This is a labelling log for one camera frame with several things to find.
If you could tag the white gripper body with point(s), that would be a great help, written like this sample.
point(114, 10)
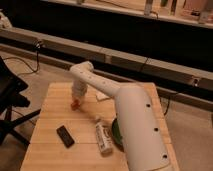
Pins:
point(79, 90)

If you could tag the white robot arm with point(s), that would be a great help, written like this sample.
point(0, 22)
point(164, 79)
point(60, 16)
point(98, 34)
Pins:
point(141, 136)

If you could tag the paper scrap on table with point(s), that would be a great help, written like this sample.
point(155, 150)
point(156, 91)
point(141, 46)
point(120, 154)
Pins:
point(101, 96)

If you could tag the white plastic bottle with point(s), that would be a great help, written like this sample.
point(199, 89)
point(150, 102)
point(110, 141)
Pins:
point(103, 137)

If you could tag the black rectangular phone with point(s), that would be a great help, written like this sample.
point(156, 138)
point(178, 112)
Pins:
point(64, 135)

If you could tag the green round object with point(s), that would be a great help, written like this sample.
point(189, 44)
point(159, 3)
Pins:
point(116, 133)

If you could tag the black office chair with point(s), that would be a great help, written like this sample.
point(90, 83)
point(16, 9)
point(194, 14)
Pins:
point(10, 88)

